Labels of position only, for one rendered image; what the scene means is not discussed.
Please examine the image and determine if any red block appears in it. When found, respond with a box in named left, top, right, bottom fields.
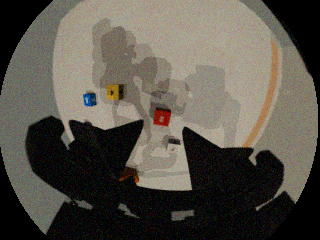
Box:
left=153, top=107, right=172, bottom=127

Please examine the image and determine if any blue block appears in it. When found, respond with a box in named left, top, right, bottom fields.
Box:
left=83, top=93, right=96, bottom=107

